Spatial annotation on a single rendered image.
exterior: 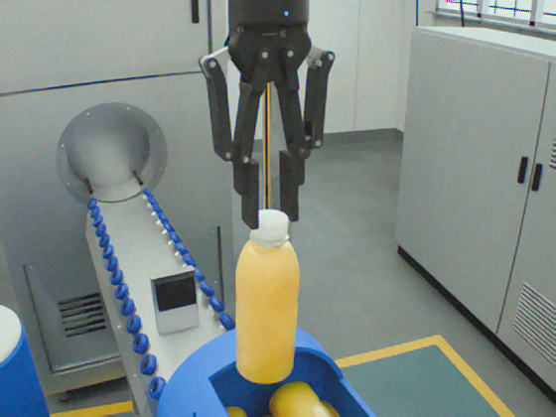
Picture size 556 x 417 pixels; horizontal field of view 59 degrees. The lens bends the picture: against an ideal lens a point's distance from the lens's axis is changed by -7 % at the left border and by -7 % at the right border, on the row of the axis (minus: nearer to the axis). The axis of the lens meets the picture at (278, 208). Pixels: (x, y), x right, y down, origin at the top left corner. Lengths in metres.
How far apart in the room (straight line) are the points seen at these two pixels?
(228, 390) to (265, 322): 0.25
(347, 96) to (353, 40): 0.58
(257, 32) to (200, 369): 0.44
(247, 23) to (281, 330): 0.32
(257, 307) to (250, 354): 0.07
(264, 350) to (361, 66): 5.02
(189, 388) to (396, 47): 5.17
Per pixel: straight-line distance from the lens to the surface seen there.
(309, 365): 0.85
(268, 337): 0.59
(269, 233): 0.54
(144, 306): 1.36
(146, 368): 1.11
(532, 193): 2.38
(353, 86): 5.52
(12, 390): 1.16
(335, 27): 5.34
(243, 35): 0.48
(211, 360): 0.72
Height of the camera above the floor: 1.69
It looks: 24 degrees down
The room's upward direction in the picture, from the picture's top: straight up
